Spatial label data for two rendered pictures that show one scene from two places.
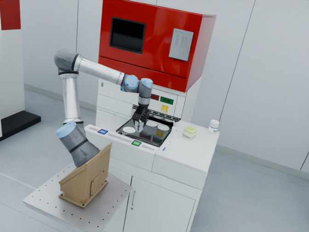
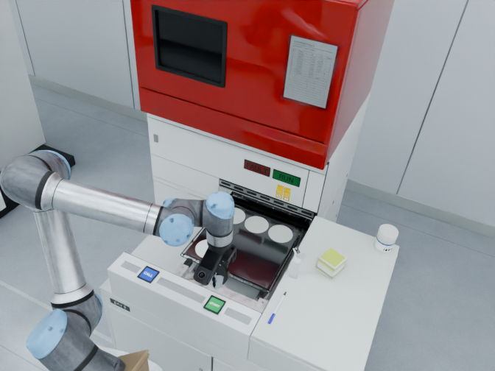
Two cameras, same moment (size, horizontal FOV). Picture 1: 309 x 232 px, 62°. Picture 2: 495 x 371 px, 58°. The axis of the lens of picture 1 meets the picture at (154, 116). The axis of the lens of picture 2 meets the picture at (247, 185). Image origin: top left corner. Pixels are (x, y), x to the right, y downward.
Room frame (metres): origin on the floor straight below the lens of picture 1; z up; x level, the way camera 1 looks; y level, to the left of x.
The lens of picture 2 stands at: (0.65, -0.08, 2.19)
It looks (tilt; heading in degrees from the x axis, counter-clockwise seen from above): 39 degrees down; 6
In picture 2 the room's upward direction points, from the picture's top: 5 degrees clockwise
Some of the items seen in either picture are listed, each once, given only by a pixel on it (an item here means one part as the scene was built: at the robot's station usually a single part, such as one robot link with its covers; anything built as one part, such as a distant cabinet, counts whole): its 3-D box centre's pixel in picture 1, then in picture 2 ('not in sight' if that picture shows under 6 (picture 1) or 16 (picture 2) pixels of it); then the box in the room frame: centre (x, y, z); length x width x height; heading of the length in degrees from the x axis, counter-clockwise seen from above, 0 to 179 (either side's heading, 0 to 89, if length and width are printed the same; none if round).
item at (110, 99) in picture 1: (138, 100); (229, 172); (2.15, 0.17, 1.02); 0.82 x 0.03 x 0.40; 74
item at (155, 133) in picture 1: (146, 128); (245, 241); (1.88, 0.04, 0.90); 0.34 x 0.34 x 0.01; 74
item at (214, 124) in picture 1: (213, 126); (385, 238); (1.90, -0.48, 1.01); 0.07 x 0.07 x 0.10
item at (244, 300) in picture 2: not in sight; (216, 296); (1.62, 0.10, 0.87); 0.36 x 0.08 x 0.03; 74
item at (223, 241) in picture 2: (143, 99); (218, 233); (1.53, 0.09, 1.28); 0.08 x 0.08 x 0.05
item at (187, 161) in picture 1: (189, 149); (330, 298); (1.68, -0.30, 0.89); 0.62 x 0.35 x 0.14; 164
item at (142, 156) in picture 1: (118, 146); (182, 302); (1.55, 0.21, 0.89); 0.55 x 0.09 x 0.14; 74
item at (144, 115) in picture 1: (142, 110); (219, 251); (1.54, 0.08, 1.20); 0.09 x 0.08 x 0.12; 165
